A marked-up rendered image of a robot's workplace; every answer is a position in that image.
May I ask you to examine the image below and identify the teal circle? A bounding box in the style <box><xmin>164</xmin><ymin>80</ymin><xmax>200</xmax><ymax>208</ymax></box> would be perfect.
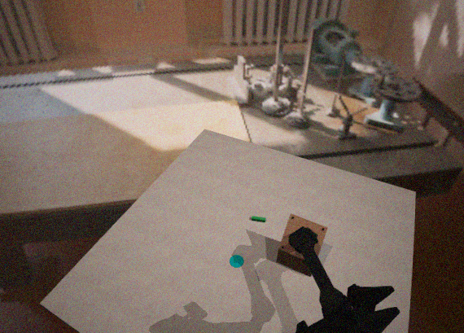
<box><xmin>230</xmin><ymin>255</ymin><xmax>244</xmax><ymax>268</ymax></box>

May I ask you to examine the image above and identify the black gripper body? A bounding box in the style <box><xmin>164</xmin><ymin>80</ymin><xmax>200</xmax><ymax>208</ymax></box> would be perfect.
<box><xmin>322</xmin><ymin>284</ymin><xmax>371</xmax><ymax>333</ymax></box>

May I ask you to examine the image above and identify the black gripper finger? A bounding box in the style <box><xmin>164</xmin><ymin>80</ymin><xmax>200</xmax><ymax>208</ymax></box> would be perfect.
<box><xmin>356</xmin><ymin>307</ymin><xmax>400</xmax><ymax>333</ymax></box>
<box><xmin>356</xmin><ymin>286</ymin><xmax>395</xmax><ymax>312</ymax></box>

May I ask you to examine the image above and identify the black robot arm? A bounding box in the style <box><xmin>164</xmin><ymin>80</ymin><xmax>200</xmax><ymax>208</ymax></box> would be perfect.
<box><xmin>288</xmin><ymin>226</ymin><xmax>352</xmax><ymax>333</ymax></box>

